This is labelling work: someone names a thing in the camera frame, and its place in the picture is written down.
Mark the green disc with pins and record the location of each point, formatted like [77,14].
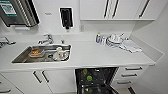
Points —
[89,78]

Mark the stainless steel dishwasher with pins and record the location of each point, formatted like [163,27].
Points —
[100,83]

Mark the black soap dispenser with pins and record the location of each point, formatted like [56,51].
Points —
[66,18]

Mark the white mug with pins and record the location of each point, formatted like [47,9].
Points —
[59,52]

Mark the chrome sink faucet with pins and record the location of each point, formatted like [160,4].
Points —
[47,40]

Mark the orange sponge container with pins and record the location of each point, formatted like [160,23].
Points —
[36,53]

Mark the small chrome sink button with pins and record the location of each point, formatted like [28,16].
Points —
[62,42]

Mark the blue dish soap bottle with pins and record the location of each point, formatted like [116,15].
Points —
[98,38]

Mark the white wall outlet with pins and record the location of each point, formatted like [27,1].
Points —
[82,28]

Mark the stainless steel sink basin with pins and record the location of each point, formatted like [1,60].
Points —
[20,59]

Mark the white base cabinet with doors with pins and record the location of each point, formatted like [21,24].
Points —
[56,81]

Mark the small white bottle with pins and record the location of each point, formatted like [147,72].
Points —
[103,40]

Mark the white wall cabinet three doors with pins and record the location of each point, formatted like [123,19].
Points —
[116,10]

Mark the grey paper towel dispenser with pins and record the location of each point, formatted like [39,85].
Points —
[16,11]

